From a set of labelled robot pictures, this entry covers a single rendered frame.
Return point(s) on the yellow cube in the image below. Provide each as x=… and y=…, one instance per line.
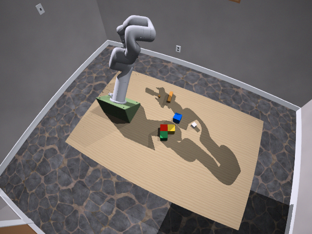
x=171, y=128

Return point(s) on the blue cube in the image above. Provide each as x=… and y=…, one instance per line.
x=177, y=118

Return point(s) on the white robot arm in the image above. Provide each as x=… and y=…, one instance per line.
x=135, y=28

